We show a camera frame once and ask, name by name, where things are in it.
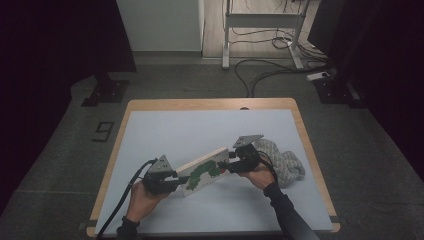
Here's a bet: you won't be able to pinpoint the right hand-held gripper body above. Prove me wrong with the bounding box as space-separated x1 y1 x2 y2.
232 134 265 173

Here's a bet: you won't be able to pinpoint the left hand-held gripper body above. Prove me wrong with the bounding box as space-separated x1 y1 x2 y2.
142 154 180 196

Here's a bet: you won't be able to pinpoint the white caterpillar picture book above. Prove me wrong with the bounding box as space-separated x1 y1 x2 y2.
175 146 235 198

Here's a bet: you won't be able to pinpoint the grey fluffy cloth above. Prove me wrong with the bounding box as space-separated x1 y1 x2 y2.
252 138 306 189

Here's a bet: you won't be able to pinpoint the person's right hand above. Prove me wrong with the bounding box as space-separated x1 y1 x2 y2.
237 162 276 191

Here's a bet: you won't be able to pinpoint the person's left hand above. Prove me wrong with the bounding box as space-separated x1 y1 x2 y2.
126 179 172 224

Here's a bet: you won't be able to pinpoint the white power strip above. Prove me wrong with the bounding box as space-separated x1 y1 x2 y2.
306 71 331 82

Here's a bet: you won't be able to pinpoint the white cabinet panel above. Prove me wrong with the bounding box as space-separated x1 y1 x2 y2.
115 0 205 53

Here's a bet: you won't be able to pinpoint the dark curtain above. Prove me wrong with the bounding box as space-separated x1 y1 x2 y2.
307 0 424 183
0 0 137 216

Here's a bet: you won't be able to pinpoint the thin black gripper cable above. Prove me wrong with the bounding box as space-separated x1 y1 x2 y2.
255 150 280 185

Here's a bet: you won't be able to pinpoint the thick black gripper cable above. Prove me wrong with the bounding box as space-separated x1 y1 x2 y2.
96 157 158 240

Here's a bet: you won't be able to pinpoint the black floor cables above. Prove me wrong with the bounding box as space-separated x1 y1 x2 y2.
232 27 332 99

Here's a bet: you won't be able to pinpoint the black stand base plate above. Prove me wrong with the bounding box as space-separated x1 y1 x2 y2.
81 71 131 108
313 75 365 108

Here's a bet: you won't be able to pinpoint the white metal stand frame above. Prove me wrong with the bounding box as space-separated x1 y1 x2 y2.
221 0 312 71

